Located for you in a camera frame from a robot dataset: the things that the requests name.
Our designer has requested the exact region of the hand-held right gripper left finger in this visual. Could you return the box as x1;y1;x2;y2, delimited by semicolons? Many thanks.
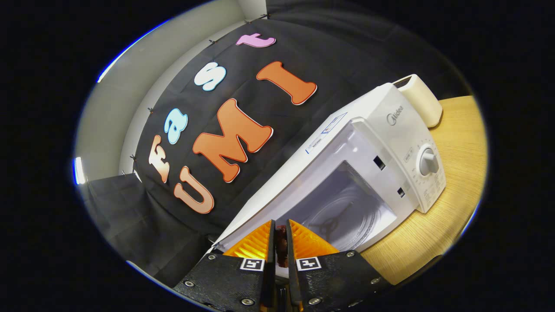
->
173;219;277;312

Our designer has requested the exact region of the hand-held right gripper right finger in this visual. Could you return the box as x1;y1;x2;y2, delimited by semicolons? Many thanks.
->
285;219;386;312

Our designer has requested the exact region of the reddish brown meat piece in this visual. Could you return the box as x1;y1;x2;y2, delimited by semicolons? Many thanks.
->
276;224;289;267

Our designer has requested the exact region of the white microwave oven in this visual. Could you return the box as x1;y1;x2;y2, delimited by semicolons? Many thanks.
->
211;82;447;280

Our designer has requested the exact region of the glass microwave turntable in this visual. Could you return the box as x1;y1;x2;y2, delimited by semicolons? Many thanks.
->
304;197;384;252

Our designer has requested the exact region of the ceiling light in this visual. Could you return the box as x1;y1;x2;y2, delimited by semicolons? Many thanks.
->
73;157;86;185

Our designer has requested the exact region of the white toaster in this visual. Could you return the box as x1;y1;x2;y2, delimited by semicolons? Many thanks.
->
392;74;444;129

